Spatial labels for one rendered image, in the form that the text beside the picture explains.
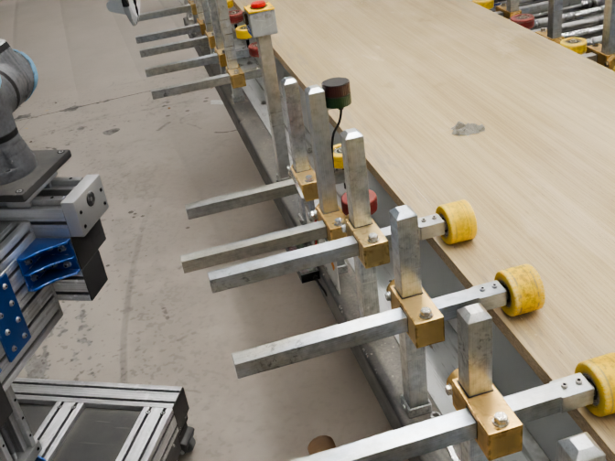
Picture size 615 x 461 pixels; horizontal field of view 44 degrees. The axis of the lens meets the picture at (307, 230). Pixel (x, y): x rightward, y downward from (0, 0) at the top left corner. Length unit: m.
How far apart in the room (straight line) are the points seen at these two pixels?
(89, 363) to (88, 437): 0.65
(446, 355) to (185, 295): 1.62
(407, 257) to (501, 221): 0.41
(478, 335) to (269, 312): 1.94
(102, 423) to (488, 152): 1.31
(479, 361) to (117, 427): 1.43
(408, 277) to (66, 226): 0.84
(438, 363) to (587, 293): 0.41
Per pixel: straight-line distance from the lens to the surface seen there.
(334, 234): 1.69
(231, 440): 2.47
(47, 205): 1.80
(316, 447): 2.29
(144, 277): 3.30
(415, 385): 1.41
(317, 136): 1.66
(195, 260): 1.68
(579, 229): 1.60
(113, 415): 2.35
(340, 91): 1.62
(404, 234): 1.22
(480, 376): 1.09
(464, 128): 2.00
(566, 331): 1.33
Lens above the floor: 1.74
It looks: 31 degrees down
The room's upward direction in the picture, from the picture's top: 8 degrees counter-clockwise
